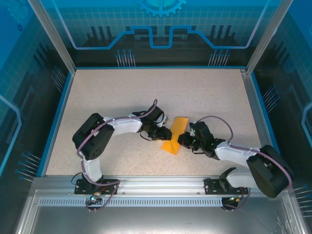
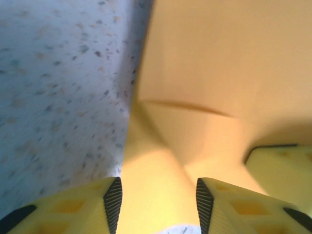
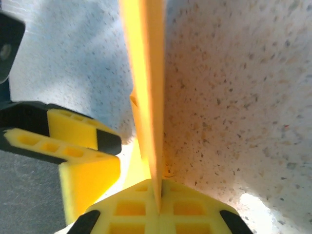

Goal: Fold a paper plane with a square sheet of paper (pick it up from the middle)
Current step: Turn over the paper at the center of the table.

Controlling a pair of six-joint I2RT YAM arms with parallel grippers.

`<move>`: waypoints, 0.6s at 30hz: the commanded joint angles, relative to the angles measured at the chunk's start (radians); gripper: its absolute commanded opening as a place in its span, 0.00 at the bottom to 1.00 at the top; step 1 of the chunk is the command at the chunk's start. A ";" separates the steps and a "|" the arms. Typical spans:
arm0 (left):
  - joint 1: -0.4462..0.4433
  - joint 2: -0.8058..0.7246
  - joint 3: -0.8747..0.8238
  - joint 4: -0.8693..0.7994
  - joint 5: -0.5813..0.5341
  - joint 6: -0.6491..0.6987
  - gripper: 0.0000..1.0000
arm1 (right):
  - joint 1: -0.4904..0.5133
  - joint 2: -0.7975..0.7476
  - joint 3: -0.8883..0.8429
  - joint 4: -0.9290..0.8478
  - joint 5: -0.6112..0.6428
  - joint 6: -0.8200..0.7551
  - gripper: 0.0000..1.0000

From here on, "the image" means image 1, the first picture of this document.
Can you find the brushed metal panel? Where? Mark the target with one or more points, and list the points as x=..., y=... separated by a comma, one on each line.
x=158, y=221

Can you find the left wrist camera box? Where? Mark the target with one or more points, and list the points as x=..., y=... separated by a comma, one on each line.
x=166, y=120

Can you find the aluminium mounting rail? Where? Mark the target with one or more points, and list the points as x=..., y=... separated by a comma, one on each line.
x=158, y=185

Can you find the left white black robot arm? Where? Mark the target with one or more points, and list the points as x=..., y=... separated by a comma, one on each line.
x=95, y=139

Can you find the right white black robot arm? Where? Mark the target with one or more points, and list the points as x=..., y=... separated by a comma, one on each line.
x=265, y=173

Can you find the orange square paper sheet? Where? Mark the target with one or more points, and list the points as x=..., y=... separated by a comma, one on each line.
x=180, y=124

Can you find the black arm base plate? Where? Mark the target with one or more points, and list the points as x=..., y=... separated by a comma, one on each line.
x=210, y=186
x=81, y=189

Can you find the aluminium side rail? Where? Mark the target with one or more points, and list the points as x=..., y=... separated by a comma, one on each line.
x=251, y=97

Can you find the aluminium frame post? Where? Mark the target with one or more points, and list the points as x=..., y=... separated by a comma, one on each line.
x=54, y=36
x=267, y=36

